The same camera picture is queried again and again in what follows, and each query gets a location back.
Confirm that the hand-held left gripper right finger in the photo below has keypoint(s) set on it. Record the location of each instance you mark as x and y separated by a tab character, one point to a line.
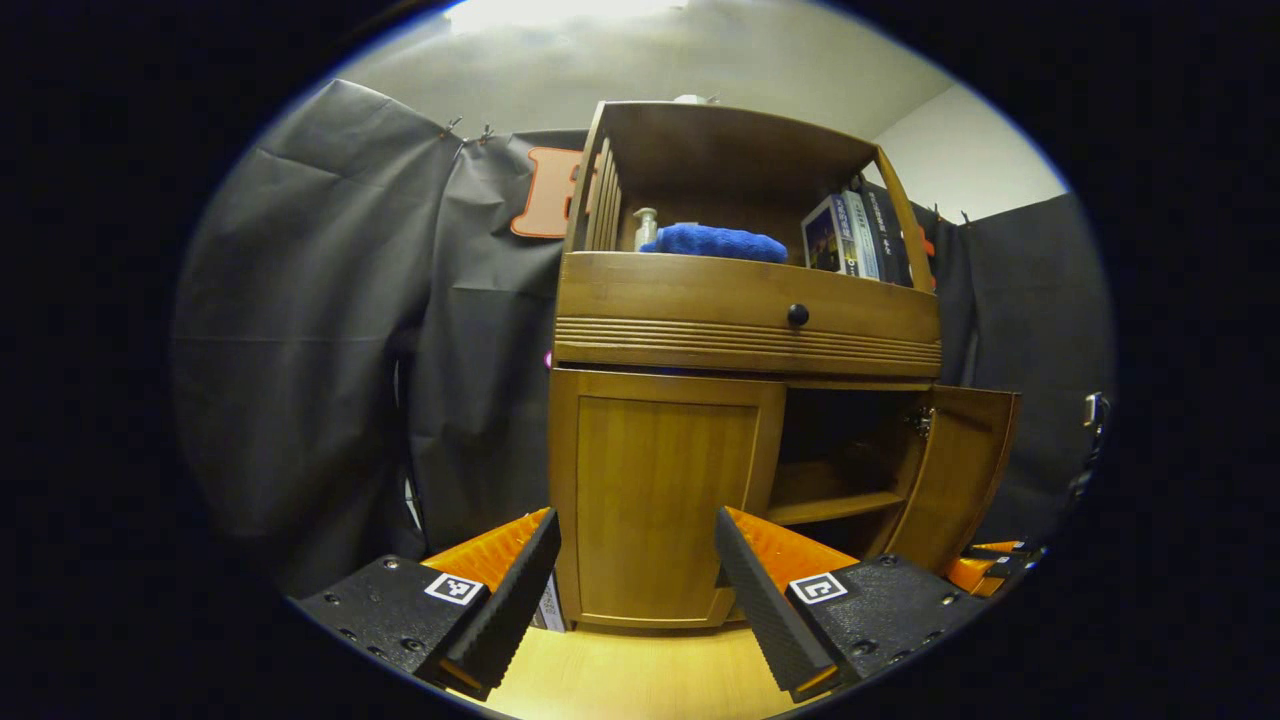
760	610

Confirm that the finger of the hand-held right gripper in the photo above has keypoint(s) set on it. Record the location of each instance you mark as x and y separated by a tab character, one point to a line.
970	575
1000	546

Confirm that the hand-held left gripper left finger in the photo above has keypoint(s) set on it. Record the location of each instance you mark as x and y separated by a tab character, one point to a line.
510	610

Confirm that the wooden shoe cabinet door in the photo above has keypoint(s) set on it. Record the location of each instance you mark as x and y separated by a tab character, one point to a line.
660	500
960	470

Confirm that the wooden double-door shoe cabinet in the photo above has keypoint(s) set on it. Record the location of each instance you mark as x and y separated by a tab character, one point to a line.
720	150

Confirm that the black spine book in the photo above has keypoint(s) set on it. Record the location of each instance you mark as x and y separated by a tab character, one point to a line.
890	240

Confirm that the black backdrop cloth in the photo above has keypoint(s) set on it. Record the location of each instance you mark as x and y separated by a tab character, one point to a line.
300	350

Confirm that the wooden drawer with black knob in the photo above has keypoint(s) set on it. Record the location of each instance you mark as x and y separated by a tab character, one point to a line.
660	290

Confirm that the light blue spine book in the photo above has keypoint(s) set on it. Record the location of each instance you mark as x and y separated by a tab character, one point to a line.
862	235

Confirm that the blue folded towel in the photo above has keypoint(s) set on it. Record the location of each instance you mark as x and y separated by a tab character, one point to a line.
715	243

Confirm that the clear pump bottle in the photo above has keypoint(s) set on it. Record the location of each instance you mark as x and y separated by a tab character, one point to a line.
645	232

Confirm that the small white object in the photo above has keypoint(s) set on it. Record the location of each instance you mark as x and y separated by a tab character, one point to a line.
692	99

